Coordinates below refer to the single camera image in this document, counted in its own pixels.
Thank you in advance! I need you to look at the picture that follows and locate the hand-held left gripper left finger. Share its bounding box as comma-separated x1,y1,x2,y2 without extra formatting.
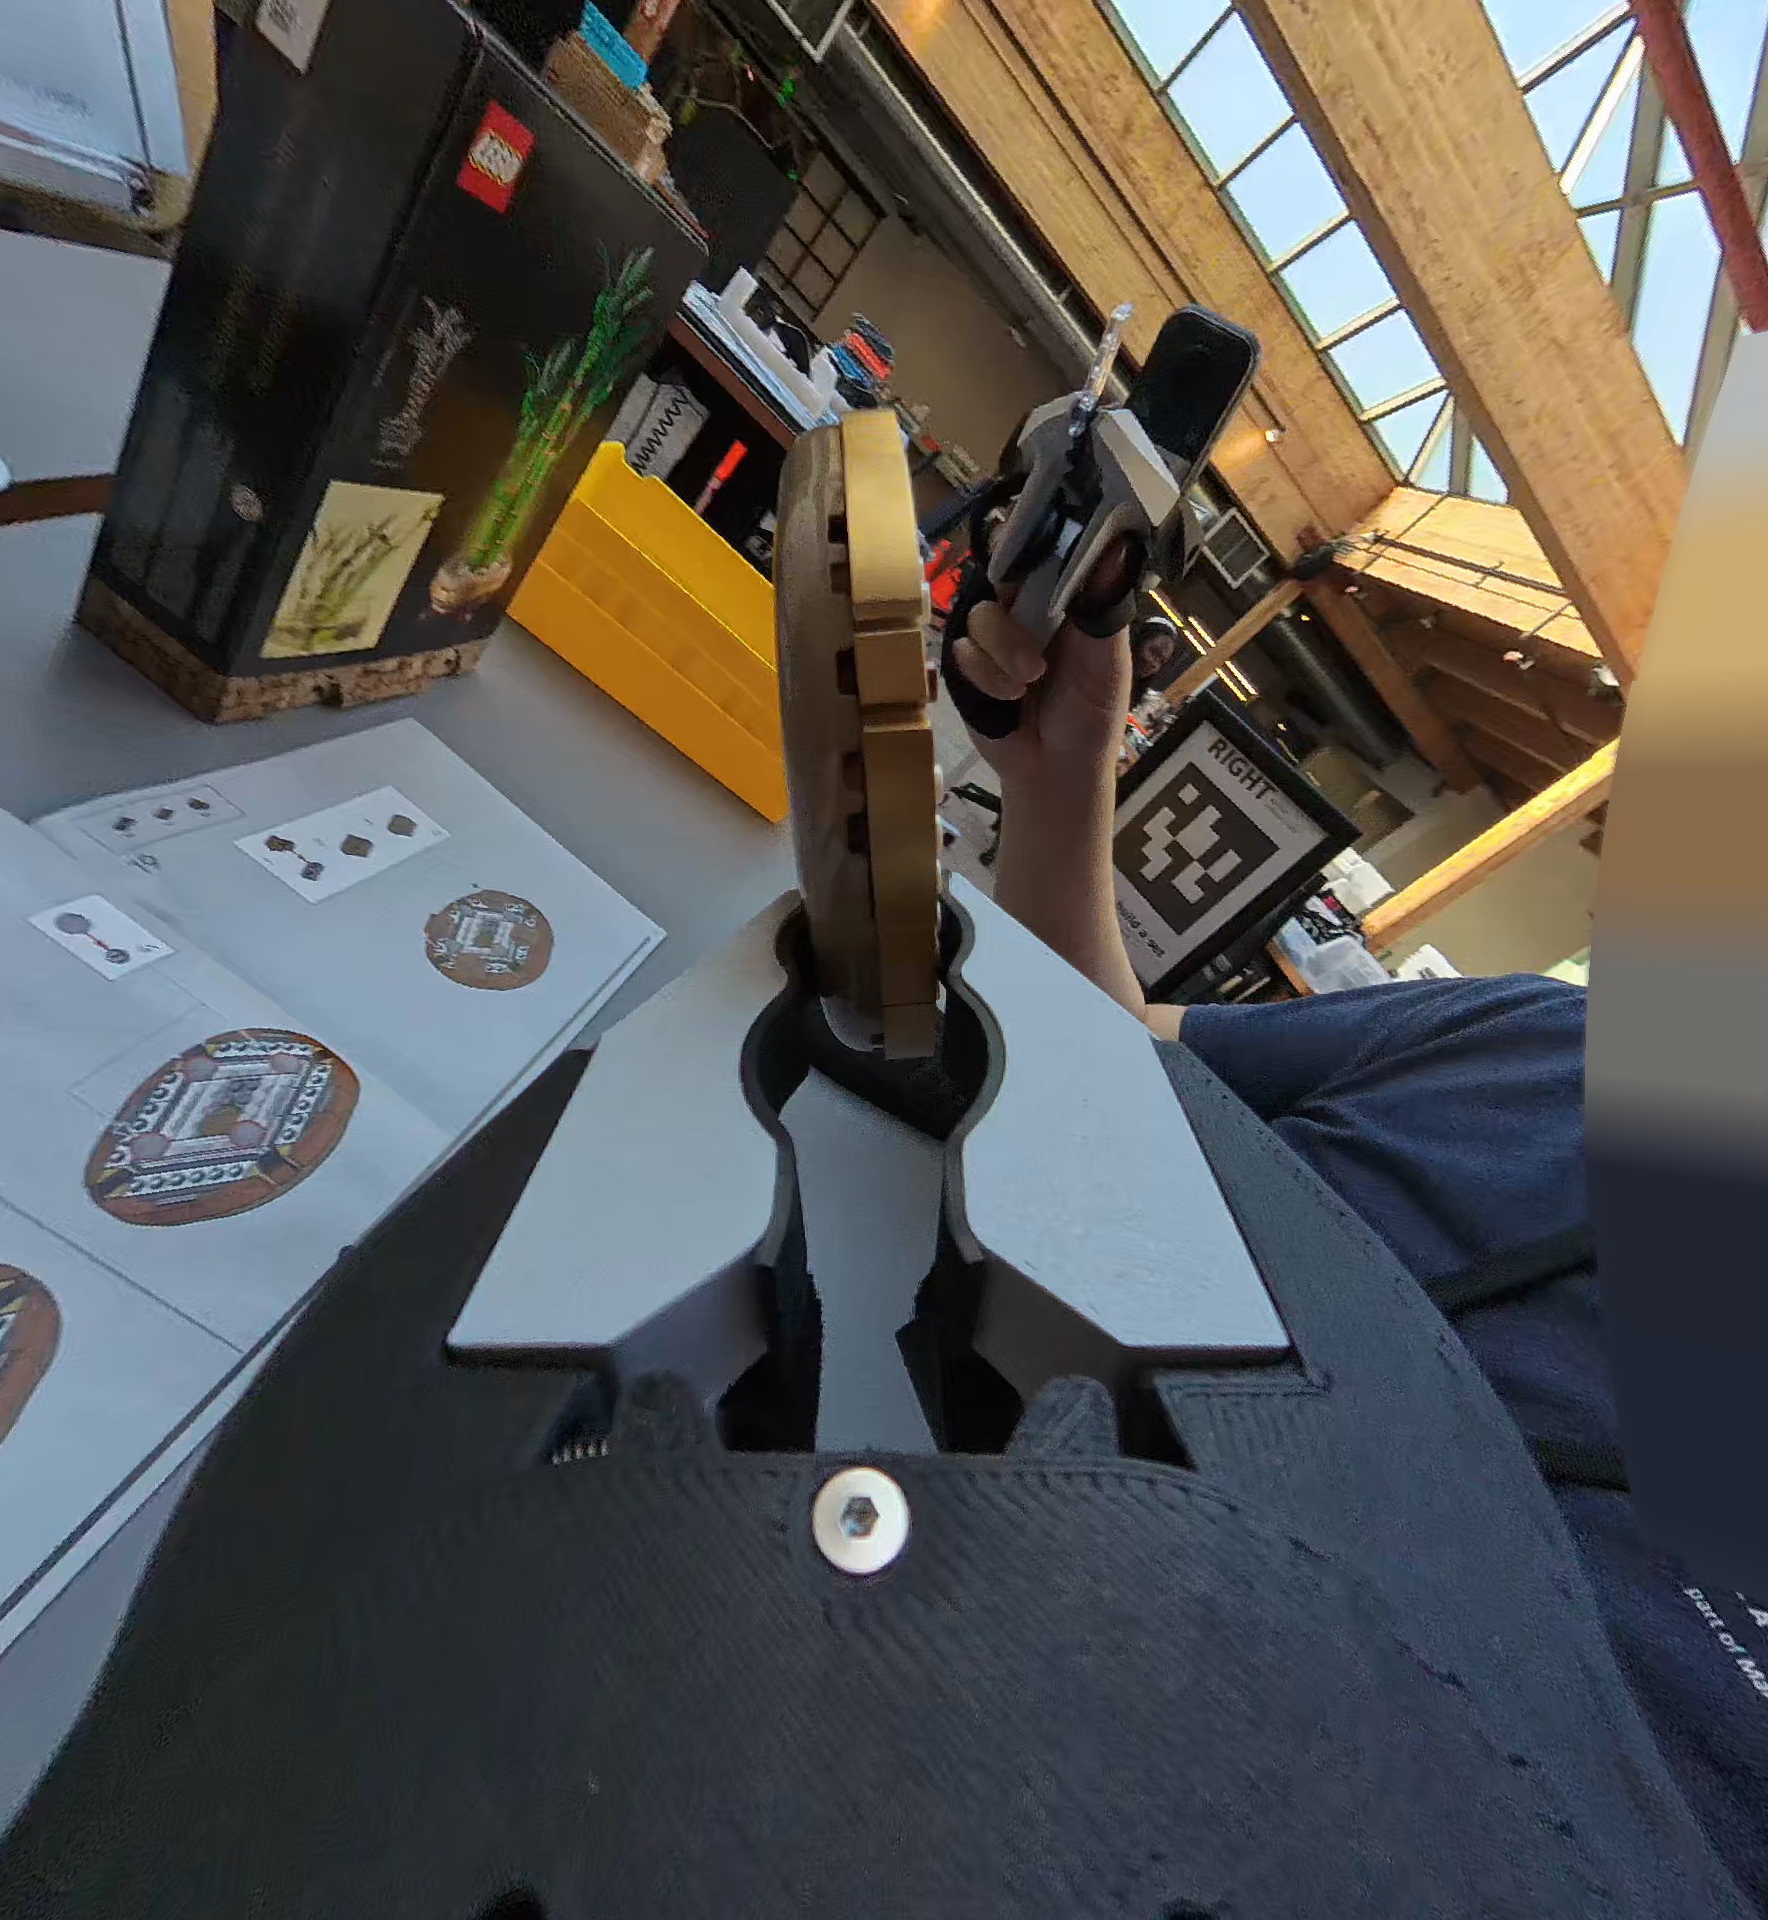
446,900,811,1440

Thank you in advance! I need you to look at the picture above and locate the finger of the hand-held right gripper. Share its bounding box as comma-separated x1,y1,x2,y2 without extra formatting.
1077,405,1201,541
988,416,1099,595

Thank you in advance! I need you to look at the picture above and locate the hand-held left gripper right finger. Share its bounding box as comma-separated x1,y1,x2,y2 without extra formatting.
942,877,1299,1453

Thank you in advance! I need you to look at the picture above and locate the round gold lego base model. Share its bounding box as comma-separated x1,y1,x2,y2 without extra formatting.
774,408,942,1054

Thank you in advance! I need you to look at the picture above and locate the person's right forearm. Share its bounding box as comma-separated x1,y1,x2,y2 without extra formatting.
988,735,1197,1045

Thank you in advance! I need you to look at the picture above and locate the lego instruction booklet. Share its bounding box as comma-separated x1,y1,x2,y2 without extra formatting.
0,717,669,1724

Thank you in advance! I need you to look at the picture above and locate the lego set box bamboo picture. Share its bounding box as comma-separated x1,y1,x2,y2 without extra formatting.
79,0,711,727

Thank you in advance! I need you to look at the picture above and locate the person's right hand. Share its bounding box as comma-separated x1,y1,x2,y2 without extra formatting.
957,595,1141,781

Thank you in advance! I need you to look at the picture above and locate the wooden roof beam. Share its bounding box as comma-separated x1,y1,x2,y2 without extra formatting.
1247,0,1690,674

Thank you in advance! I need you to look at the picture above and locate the person's blue sweater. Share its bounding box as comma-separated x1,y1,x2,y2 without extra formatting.
1183,972,1768,1920

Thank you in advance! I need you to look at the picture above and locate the framed black white marker sign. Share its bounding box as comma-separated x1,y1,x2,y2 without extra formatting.
1112,721,1367,998

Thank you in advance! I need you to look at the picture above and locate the red steel pipe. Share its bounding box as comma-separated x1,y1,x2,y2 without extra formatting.
1633,0,1768,336

